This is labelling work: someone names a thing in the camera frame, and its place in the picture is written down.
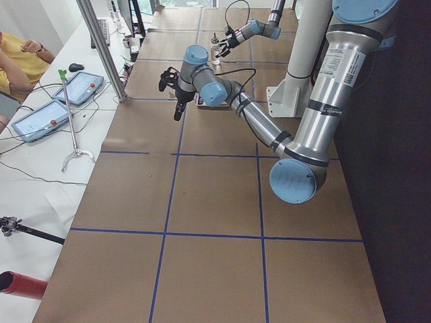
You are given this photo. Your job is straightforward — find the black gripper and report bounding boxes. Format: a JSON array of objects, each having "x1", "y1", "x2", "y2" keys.
[
  {"x1": 218, "y1": 28, "x2": 240, "y2": 58},
  {"x1": 174, "y1": 85, "x2": 195, "y2": 121}
]

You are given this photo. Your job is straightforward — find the person in yellow shirt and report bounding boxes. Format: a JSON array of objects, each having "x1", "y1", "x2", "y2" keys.
[{"x1": 0, "y1": 30, "x2": 55, "y2": 132}]

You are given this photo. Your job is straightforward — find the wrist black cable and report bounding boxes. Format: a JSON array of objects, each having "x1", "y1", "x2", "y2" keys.
[
  {"x1": 223, "y1": 0, "x2": 251, "y2": 32},
  {"x1": 213, "y1": 67, "x2": 258, "y2": 105}
]

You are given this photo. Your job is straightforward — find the glass sauce bottle steel cap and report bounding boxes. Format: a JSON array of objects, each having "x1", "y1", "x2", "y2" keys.
[{"x1": 210, "y1": 32, "x2": 220, "y2": 65}]

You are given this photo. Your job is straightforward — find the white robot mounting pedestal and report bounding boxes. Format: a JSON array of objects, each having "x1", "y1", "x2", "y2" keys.
[{"x1": 267, "y1": 0, "x2": 333, "y2": 118}]

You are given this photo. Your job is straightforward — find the black keyboard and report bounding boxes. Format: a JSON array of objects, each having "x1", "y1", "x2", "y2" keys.
[{"x1": 90, "y1": 19, "x2": 110, "y2": 49}]

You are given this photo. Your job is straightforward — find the metal reacher grabber tool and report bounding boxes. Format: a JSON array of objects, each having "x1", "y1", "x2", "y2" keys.
[{"x1": 58, "y1": 69, "x2": 96, "y2": 173}]

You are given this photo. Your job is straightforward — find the black tripod rod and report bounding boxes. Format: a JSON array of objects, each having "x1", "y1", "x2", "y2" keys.
[{"x1": 1, "y1": 217, "x2": 65, "y2": 245}]

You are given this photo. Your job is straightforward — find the brown paper table cover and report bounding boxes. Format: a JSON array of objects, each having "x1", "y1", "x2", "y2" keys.
[{"x1": 34, "y1": 8, "x2": 385, "y2": 322}]

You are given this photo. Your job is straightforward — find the teach pendant tablet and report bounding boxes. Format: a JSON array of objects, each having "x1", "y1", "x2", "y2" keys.
[
  {"x1": 58, "y1": 69, "x2": 104, "y2": 106},
  {"x1": 11, "y1": 99, "x2": 69, "y2": 142}
]

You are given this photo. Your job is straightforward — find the white digital kitchen scale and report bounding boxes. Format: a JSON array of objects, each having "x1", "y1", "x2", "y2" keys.
[{"x1": 194, "y1": 92, "x2": 231, "y2": 110}]

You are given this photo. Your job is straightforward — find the aluminium frame post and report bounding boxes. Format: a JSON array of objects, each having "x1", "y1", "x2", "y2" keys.
[{"x1": 76, "y1": 0, "x2": 127, "y2": 102}]

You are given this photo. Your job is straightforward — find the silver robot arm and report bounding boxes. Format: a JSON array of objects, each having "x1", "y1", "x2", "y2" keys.
[
  {"x1": 215, "y1": 0, "x2": 286, "y2": 59},
  {"x1": 159, "y1": 1, "x2": 399, "y2": 204}
]

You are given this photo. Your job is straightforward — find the black computer mouse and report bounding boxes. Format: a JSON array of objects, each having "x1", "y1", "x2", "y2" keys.
[{"x1": 68, "y1": 63, "x2": 84, "y2": 73}]

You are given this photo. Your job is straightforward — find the far teach pendant tablet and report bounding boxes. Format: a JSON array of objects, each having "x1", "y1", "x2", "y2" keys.
[{"x1": 58, "y1": 69, "x2": 104, "y2": 106}]

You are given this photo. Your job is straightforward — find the near teach pendant tablet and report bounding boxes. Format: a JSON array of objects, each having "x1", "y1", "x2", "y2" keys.
[{"x1": 11, "y1": 99, "x2": 69, "y2": 142}]

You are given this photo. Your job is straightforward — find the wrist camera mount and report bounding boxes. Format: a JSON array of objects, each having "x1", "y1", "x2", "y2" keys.
[{"x1": 158, "y1": 67, "x2": 180, "y2": 92}]

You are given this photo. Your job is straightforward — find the red cylinder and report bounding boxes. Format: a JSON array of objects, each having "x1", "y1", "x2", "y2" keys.
[{"x1": 1, "y1": 271, "x2": 48, "y2": 300}]

